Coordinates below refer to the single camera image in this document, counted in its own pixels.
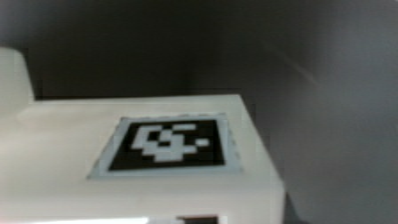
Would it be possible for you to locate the white drawer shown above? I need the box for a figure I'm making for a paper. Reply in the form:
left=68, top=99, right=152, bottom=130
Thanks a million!
left=0, top=47, right=285, bottom=224

